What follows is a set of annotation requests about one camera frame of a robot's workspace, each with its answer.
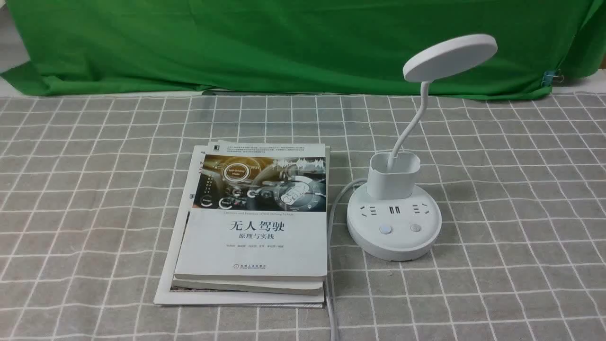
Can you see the white desk lamp with sockets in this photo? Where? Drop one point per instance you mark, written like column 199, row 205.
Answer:
column 388, row 215

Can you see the top book white cover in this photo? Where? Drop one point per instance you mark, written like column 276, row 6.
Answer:
column 255, row 237

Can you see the middle book under top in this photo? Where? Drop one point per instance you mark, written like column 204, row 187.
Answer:
column 246, row 285

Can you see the bottom large white book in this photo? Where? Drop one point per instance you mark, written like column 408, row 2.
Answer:
column 168, row 295

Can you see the grey checked tablecloth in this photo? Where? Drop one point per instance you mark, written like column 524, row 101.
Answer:
column 90, row 189

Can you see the green backdrop cloth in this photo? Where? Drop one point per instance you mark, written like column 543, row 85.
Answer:
column 79, row 47

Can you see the blue binder clip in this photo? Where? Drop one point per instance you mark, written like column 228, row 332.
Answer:
column 552, row 78

